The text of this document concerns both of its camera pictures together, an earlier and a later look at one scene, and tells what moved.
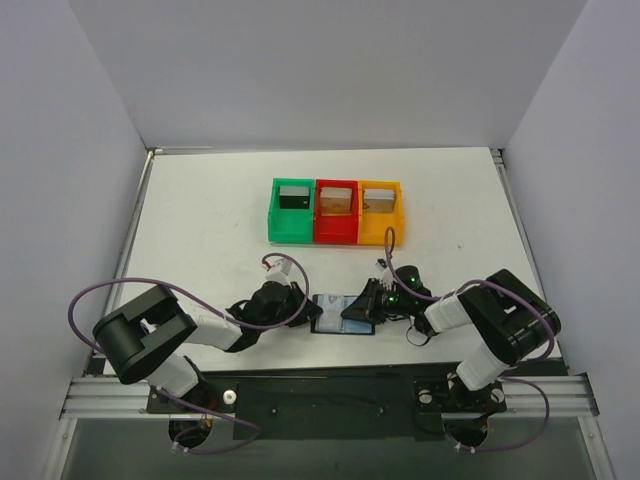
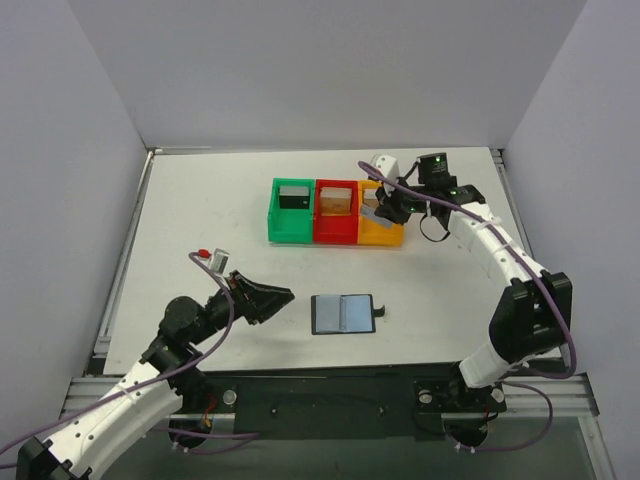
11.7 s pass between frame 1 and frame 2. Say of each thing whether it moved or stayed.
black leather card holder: stayed
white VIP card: moved
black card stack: stayed
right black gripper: moved
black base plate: stayed
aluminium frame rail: stayed
